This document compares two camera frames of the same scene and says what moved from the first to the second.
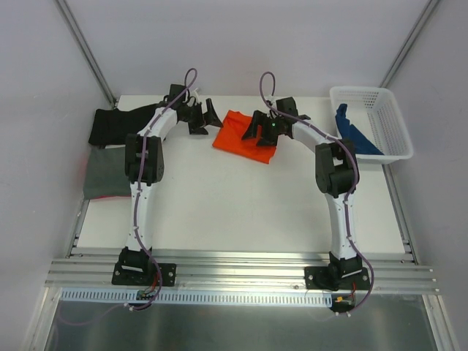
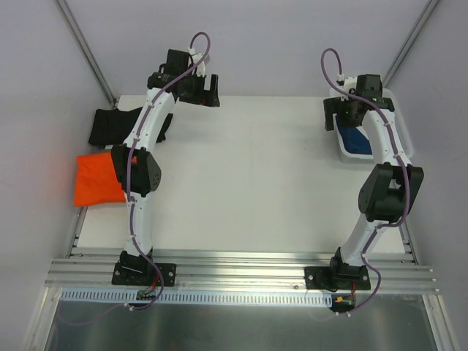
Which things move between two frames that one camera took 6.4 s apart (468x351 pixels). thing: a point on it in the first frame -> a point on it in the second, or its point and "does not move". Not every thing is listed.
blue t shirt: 362,145 does not move
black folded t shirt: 110,127 does not move
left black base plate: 143,274 does not move
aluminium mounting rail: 236,270 does not move
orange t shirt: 231,133 -> 96,182
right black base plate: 334,279 does not move
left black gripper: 199,118 -> 204,92
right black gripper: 265,128 -> 336,110
